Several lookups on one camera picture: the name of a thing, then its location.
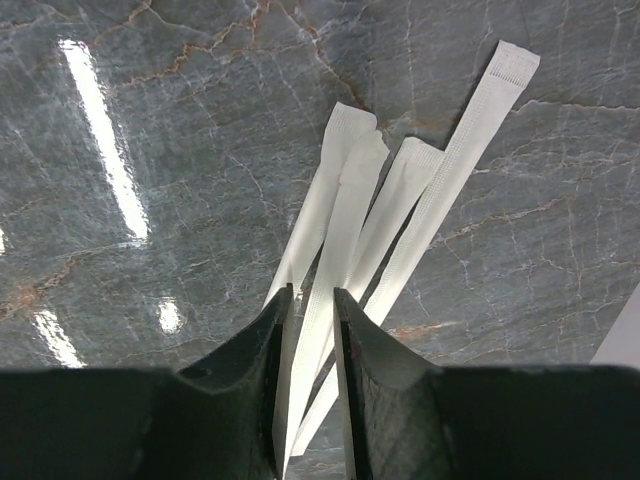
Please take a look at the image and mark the white straw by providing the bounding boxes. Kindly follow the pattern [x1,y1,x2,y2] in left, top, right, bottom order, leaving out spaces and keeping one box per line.
[291,41,540,456]
[274,129,389,479]
[265,102,377,301]
[299,130,444,379]

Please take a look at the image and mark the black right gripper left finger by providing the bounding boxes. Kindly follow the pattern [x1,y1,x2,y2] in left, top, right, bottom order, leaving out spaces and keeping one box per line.
[1,286,294,479]

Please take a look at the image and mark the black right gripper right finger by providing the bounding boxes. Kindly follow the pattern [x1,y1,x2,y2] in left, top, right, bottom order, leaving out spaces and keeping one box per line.
[334,288,639,479]

